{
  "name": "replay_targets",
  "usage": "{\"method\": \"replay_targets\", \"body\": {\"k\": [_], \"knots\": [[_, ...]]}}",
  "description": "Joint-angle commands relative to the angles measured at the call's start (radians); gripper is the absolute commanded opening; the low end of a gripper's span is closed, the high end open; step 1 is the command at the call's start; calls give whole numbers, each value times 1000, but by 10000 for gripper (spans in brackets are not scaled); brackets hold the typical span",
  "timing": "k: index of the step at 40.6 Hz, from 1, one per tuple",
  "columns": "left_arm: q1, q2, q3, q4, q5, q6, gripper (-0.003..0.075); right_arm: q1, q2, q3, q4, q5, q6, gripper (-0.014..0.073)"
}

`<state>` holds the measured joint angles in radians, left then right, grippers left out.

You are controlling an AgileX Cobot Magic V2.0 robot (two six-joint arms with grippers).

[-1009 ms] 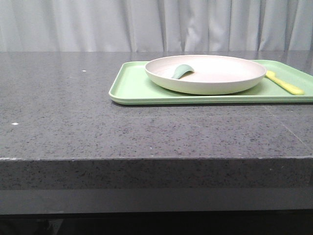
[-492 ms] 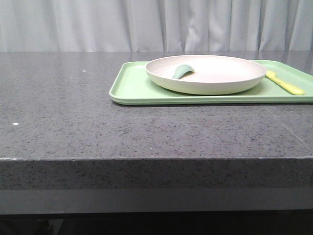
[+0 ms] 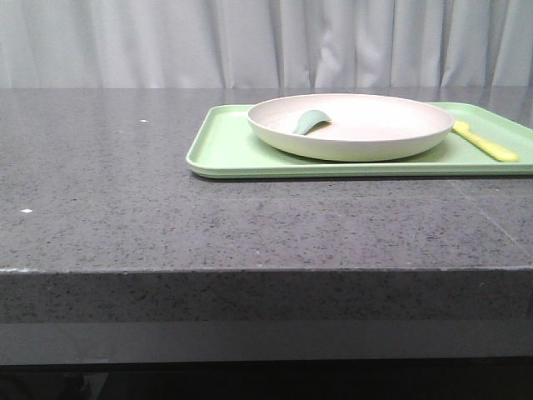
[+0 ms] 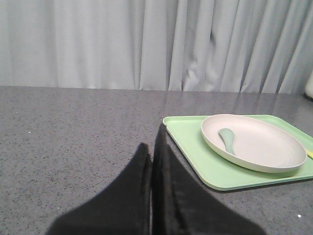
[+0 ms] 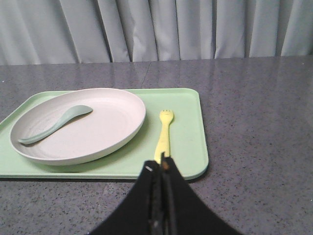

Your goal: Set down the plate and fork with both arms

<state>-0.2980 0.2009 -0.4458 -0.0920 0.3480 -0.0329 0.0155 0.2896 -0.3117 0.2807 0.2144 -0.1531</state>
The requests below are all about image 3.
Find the sage green plastic spoon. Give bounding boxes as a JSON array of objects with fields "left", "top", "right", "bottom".
[{"left": 293, "top": 109, "right": 331, "bottom": 135}]

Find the cream round plate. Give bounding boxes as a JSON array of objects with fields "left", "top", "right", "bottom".
[{"left": 247, "top": 93, "right": 455, "bottom": 163}]

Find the yellow plastic fork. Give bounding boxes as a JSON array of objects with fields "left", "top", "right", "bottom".
[{"left": 452, "top": 120, "right": 520, "bottom": 163}]

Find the light green serving tray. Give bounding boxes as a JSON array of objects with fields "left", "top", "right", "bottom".
[{"left": 186, "top": 102, "right": 532, "bottom": 179}]

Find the white pleated curtain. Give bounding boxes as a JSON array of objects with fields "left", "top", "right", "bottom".
[{"left": 1, "top": 1, "right": 532, "bottom": 88}]

